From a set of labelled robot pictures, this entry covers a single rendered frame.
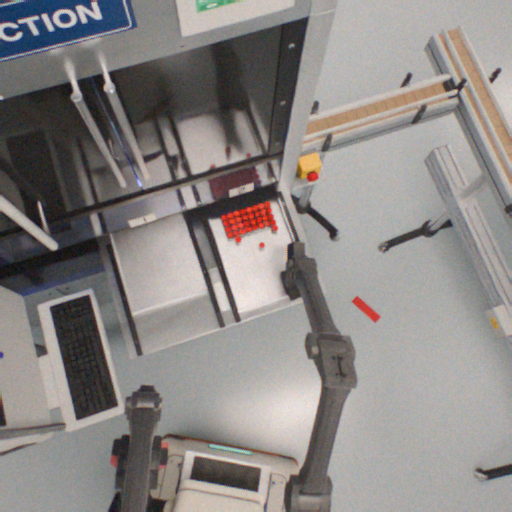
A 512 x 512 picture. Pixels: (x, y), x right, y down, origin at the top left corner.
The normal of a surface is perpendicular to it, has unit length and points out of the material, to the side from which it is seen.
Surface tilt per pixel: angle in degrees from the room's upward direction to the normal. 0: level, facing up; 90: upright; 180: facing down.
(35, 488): 0
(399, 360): 0
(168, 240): 0
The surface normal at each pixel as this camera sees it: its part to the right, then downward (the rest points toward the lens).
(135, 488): 0.18, -0.81
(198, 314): 0.03, -0.25
